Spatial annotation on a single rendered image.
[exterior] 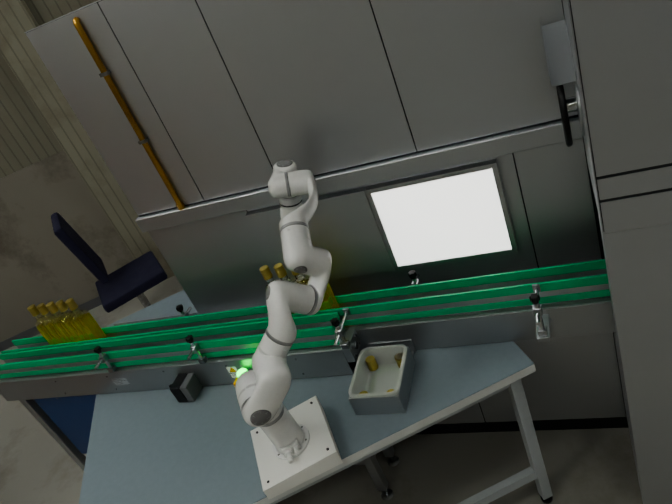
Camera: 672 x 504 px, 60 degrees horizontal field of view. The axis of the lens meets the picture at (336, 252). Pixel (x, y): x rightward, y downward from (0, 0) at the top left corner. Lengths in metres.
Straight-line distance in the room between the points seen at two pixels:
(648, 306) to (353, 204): 0.93
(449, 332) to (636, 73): 1.02
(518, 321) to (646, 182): 0.67
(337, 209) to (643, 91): 1.03
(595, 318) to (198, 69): 1.47
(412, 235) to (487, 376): 0.52
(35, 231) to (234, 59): 3.56
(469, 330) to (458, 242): 0.30
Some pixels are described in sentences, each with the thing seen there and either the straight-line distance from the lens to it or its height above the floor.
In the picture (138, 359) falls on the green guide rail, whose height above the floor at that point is 0.91.
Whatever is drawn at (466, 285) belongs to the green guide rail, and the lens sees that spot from 2.00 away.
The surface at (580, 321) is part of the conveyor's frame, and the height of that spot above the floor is 0.81.
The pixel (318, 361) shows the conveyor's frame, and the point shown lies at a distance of 2.11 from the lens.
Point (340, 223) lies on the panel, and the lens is 2.04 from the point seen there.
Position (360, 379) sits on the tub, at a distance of 2.00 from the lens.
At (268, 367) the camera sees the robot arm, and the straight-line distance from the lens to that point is 1.60.
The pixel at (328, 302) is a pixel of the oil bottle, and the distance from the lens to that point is 2.07.
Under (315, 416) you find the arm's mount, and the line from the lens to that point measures 1.95.
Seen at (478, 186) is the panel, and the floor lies 1.25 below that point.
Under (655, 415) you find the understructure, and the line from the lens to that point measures 2.05.
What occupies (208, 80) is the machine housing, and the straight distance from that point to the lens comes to 1.99.
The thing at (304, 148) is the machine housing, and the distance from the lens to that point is 1.96.
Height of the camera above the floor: 2.14
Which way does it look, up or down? 29 degrees down
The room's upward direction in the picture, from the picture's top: 23 degrees counter-clockwise
